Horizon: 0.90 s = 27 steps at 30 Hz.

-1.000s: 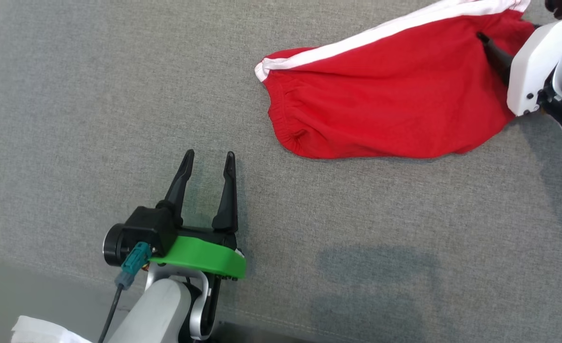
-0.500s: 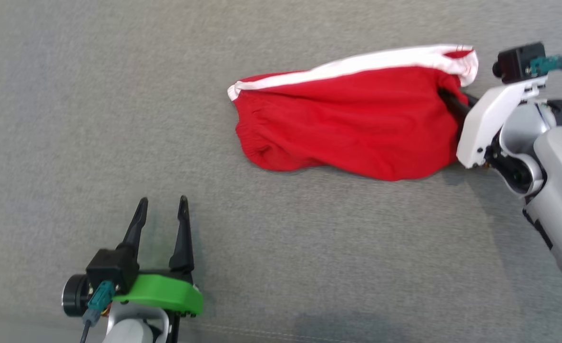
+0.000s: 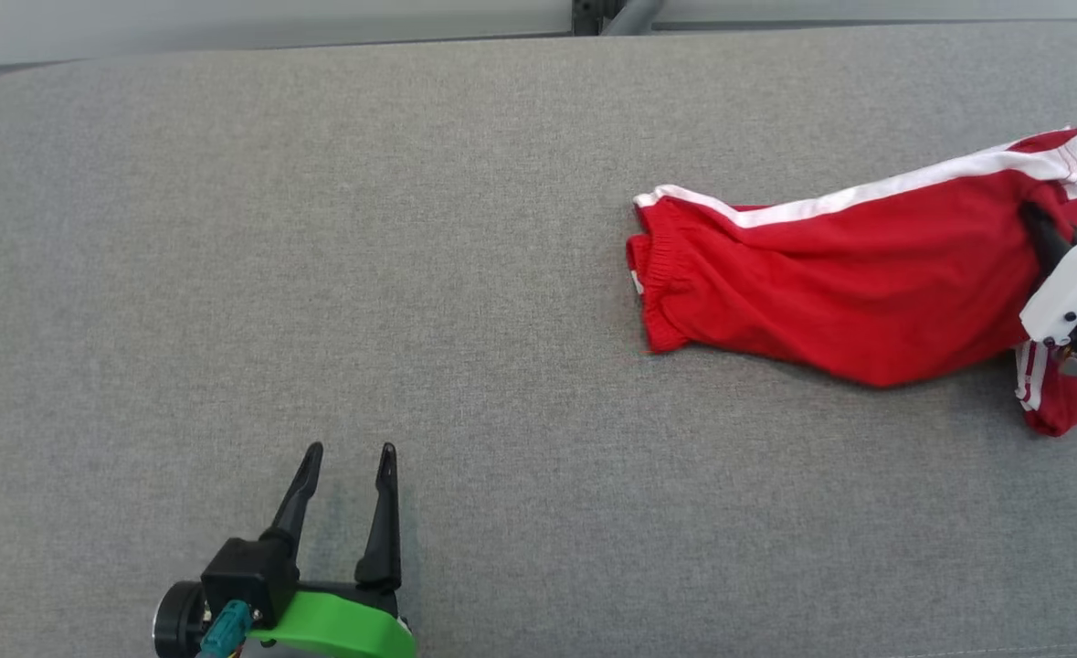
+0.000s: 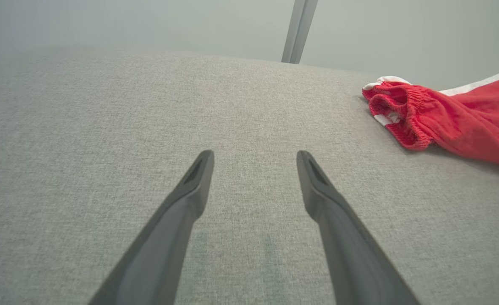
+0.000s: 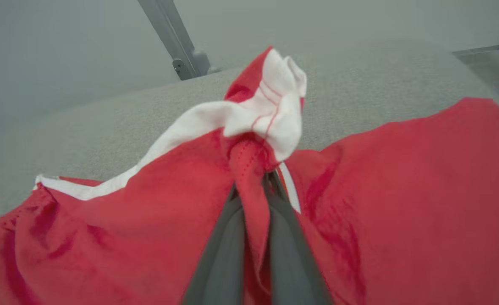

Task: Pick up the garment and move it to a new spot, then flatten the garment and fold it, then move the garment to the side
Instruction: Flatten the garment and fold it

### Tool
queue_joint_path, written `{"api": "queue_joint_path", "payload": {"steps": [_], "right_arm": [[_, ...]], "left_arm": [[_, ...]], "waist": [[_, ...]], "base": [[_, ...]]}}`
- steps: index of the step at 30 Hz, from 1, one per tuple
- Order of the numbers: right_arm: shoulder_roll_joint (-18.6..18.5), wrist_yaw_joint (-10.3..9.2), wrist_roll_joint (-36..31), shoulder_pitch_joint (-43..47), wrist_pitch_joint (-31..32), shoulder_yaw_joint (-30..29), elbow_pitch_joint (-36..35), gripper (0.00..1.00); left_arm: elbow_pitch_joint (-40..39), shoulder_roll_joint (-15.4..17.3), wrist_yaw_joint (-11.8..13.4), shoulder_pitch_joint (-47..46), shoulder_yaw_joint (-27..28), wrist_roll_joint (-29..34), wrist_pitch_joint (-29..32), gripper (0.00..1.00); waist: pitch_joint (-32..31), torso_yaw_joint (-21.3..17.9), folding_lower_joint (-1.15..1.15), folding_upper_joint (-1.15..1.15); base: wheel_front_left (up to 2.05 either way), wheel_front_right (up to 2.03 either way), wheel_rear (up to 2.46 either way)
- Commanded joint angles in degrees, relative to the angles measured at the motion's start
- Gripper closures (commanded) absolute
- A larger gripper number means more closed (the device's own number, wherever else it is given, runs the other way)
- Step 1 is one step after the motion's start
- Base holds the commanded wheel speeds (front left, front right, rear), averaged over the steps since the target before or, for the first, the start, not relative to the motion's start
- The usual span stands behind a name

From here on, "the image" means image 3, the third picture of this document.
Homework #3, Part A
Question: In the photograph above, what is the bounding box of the teal left camera cable plug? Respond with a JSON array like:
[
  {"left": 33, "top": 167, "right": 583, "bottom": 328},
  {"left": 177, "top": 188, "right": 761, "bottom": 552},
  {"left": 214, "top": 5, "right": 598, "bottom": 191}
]
[{"left": 195, "top": 600, "right": 258, "bottom": 658}]

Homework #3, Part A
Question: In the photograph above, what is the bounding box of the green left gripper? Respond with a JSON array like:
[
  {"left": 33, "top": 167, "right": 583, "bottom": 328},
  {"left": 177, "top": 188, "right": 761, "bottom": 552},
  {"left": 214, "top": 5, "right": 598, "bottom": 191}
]
[{"left": 248, "top": 441, "right": 417, "bottom": 658}]

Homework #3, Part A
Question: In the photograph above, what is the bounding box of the grey metal partition post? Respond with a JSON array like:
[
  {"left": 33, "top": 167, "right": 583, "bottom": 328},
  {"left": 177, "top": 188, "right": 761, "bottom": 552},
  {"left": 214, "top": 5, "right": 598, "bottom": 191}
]
[{"left": 571, "top": 0, "right": 669, "bottom": 37}]

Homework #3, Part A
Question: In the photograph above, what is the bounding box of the red basketball jersey white trim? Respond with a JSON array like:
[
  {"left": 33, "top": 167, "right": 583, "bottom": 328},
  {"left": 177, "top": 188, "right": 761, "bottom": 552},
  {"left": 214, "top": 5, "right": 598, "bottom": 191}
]
[{"left": 1013, "top": 177, "right": 1077, "bottom": 439}]

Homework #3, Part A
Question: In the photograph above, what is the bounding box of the red shorts white side stripe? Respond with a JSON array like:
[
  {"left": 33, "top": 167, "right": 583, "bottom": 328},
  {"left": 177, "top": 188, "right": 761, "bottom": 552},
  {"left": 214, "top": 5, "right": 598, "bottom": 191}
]
[{"left": 626, "top": 126, "right": 1077, "bottom": 388}]

